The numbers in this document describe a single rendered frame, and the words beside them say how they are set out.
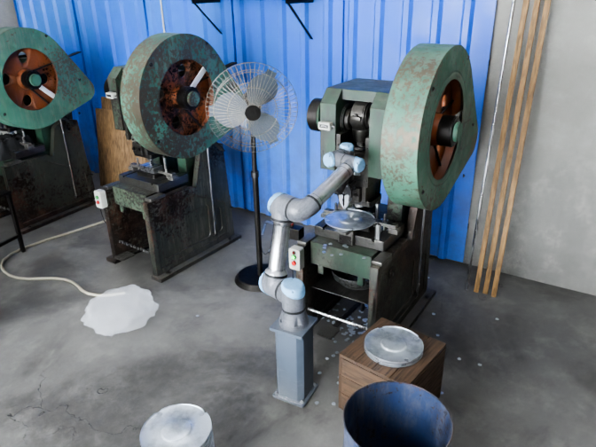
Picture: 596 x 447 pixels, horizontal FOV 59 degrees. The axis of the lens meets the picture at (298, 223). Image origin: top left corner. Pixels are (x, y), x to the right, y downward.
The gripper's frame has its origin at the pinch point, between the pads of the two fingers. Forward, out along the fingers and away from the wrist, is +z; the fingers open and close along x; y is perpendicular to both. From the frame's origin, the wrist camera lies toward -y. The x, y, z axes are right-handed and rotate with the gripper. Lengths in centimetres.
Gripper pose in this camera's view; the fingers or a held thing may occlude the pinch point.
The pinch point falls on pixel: (343, 207)
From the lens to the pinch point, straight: 291.3
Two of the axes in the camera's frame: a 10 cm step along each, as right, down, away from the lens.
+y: 5.4, -3.6, 7.6
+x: -8.4, -2.1, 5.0
